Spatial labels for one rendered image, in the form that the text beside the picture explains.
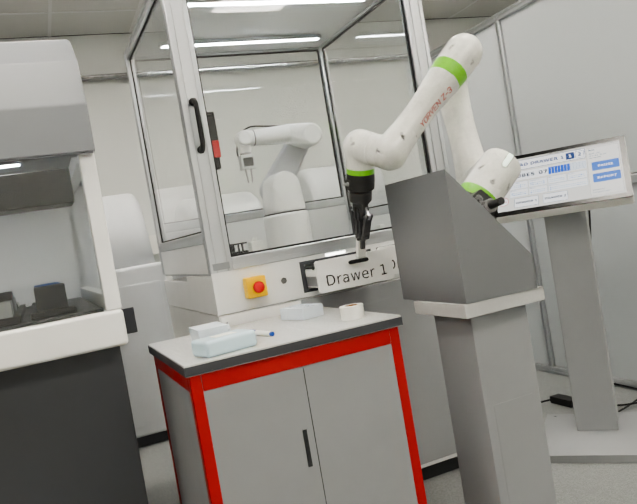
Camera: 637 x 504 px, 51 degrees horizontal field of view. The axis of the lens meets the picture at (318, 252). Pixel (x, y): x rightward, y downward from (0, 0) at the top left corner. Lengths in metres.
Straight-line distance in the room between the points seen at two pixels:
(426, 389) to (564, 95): 1.76
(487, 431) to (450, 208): 0.65
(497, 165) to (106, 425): 1.39
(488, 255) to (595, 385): 1.16
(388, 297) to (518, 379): 0.69
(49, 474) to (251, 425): 0.65
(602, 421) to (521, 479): 0.93
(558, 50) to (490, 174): 1.74
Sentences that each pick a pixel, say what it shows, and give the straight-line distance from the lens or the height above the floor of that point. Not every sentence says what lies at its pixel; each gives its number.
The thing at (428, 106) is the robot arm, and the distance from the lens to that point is 2.14.
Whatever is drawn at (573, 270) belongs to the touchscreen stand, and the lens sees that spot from 2.90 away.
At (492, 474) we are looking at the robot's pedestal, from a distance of 2.12.
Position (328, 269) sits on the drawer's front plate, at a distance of 2.30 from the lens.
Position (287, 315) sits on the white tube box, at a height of 0.78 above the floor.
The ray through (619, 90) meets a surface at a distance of 3.48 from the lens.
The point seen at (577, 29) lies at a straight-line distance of 3.66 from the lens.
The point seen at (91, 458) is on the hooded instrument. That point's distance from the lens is 2.15.
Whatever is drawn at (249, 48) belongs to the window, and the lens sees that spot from 2.51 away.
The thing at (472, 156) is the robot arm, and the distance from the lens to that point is 2.30.
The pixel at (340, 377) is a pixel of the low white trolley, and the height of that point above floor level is 0.63.
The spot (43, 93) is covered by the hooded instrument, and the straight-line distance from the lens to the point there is 2.09.
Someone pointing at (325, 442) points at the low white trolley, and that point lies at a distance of 1.87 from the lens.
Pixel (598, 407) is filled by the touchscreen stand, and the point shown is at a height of 0.14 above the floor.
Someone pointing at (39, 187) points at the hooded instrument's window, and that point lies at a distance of 2.04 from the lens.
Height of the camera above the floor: 1.04
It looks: 2 degrees down
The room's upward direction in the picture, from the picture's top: 10 degrees counter-clockwise
